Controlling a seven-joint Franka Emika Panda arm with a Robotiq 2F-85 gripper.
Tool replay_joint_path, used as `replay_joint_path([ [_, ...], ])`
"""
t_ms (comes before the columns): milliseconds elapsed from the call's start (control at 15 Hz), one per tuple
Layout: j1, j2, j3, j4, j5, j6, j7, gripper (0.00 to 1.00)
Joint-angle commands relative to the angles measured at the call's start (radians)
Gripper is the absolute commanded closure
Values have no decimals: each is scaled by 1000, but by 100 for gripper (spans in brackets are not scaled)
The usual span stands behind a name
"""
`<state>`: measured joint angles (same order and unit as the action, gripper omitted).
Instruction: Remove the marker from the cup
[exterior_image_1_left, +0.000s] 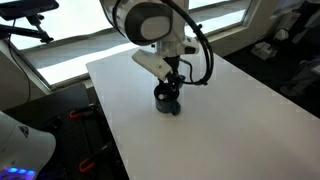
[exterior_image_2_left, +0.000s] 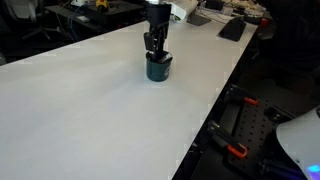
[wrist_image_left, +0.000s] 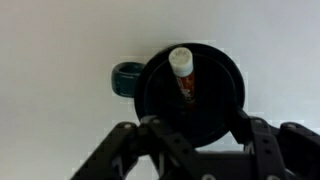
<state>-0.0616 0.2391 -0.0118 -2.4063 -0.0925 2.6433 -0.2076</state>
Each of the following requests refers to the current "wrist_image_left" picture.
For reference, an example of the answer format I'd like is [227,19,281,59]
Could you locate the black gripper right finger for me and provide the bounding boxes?
[231,107,320,180]

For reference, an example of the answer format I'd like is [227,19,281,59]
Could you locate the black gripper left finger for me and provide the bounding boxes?
[70,115,202,180]

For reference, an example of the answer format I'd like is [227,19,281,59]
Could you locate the dark green enamel cup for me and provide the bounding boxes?
[110,42,246,149]

